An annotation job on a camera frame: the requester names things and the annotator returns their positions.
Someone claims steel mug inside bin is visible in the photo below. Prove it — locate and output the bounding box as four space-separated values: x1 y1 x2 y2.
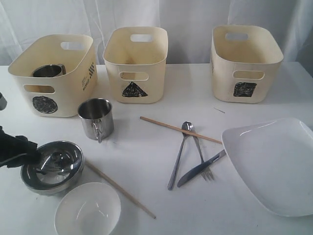
32 64 66 77

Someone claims white ceramic bowl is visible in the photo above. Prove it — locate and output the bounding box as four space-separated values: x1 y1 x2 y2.
54 182 121 235

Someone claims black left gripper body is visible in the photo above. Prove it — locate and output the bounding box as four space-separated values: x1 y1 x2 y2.
0 126 38 168

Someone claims steel table knife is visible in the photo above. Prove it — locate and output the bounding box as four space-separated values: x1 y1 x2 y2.
177 149 226 188

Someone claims white square plate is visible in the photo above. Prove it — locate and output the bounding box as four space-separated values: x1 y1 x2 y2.
221 117 313 217

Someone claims cream bin square mark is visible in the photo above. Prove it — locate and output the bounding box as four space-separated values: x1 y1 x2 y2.
211 25 284 103

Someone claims steel mug with handle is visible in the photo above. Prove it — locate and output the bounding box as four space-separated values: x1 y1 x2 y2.
78 98 114 143

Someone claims wooden chopstick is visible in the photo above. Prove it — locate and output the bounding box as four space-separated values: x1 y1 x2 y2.
140 116 222 144
85 160 157 219

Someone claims steel bowl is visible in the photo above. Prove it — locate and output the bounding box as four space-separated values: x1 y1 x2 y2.
21 141 85 195

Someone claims cream bin triangle mark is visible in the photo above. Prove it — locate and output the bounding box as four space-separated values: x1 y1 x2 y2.
103 26 168 104

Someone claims steel fork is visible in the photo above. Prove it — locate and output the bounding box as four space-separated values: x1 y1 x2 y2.
193 137 214 181

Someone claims white curtain backdrop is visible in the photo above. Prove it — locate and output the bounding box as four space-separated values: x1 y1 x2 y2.
0 0 313 72

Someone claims steel spoon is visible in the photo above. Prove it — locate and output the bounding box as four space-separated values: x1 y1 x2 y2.
167 121 193 190

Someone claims cream bin circle mark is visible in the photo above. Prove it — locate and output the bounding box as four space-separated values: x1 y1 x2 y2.
8 34 97 118

